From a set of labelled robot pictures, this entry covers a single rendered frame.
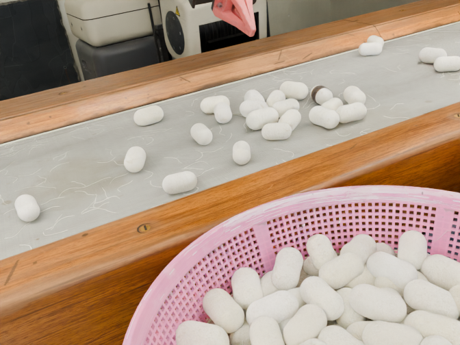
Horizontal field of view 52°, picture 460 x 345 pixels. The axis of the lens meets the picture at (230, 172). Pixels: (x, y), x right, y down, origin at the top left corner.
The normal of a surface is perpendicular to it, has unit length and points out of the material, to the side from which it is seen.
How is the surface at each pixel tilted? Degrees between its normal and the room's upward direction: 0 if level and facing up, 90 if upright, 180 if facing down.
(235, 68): 45
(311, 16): 90
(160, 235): 0
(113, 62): 90
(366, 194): 75
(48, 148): 0
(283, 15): 90
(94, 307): 90
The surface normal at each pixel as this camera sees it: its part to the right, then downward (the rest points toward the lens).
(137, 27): 0.49, 0.36
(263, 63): 0.22, -0.36
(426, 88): -0.12, -0.88
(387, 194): -0.28, 0.23
